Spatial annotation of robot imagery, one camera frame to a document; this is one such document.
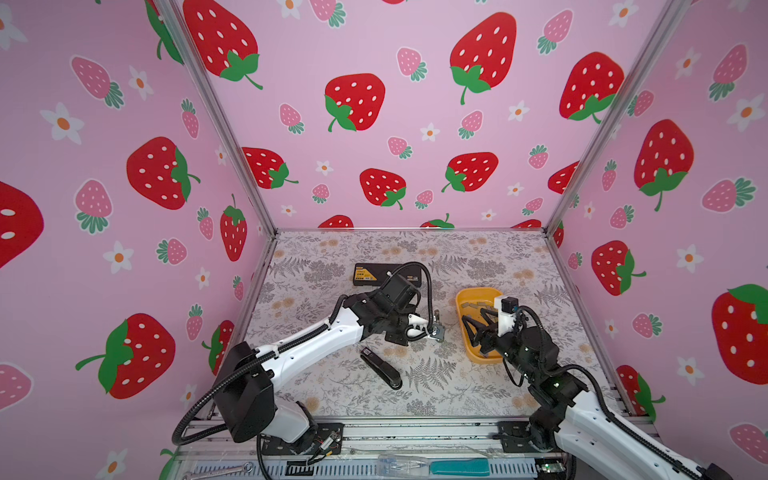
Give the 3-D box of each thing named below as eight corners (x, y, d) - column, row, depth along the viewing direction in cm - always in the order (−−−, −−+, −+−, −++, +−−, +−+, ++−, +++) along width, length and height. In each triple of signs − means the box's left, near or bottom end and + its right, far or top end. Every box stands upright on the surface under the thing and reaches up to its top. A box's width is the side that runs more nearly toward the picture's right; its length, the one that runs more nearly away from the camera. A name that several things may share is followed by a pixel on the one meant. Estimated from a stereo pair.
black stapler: (361, 358, 90) (360, 351, 85) (369, 351, 91) (368, 344, 87) (396, 393, 83) (396, 387, 79) (403, 384, 85) (404, 378, 81)
